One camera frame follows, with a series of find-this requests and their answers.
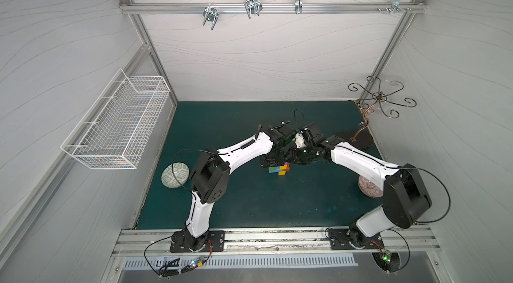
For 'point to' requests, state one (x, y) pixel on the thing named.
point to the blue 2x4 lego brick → (276, 171)
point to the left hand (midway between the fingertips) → (277, 166)
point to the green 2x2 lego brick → (272, 168)
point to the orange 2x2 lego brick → (288, 167)
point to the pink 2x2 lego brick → (286, 163)
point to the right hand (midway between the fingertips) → (286, 159)
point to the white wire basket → (114, 133)
